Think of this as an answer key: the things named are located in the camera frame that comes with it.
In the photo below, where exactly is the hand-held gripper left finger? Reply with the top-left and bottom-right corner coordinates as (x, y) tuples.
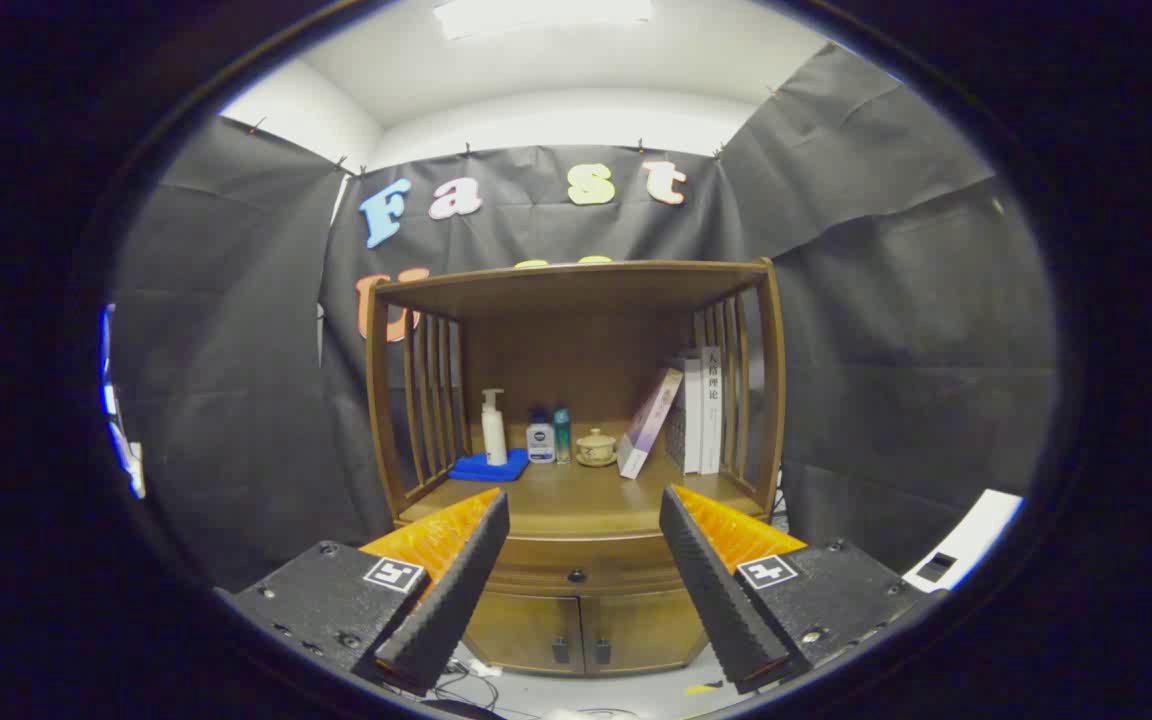
(226, 488), (511, 696)

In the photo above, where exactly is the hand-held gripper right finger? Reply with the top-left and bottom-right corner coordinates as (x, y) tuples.
(658, 484), (949, 695)

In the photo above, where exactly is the wooden drawer with black knob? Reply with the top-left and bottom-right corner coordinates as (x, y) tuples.
(481, 535), (692, 598)

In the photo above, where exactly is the wooden countertop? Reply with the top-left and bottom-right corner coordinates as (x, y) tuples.
(398, 455), (767, 541)

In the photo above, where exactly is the wooden cabinet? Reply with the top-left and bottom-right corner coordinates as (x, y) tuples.
(364, 258), (789, 679)

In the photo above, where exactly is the blue folded cloth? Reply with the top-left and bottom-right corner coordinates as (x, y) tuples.
(448, 448), (531, 483)

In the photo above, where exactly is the white lettered book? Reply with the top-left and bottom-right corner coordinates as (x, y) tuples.
(700, 346), (724, 475)

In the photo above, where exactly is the white pump bottle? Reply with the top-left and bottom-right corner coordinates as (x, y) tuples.
(480, 388), (509, 467)

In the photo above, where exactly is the white lotion bottle blue cap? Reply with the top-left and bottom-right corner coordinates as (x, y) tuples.
(526, 407), (556, 465)

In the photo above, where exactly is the patterned cover book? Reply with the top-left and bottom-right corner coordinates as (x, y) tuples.
(664, 357), (704, 475)

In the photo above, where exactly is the purple white book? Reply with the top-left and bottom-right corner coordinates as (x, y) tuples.
(617, 367), (685, 480)

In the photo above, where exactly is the beige lidded teacup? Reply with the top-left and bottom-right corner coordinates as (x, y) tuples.
(575, 428), (619, 468)

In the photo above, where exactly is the white box with black slot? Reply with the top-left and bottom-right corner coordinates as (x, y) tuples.
(902, 488), (1024, 593)

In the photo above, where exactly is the white blue object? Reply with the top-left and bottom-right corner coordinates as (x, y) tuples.
(101, 305), (145, 498)

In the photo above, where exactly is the ceiling light panel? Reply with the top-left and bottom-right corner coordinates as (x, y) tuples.
(433, 0), (655, 41)

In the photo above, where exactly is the black floor cable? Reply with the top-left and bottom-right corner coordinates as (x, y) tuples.
(431, 660), (502, 713)

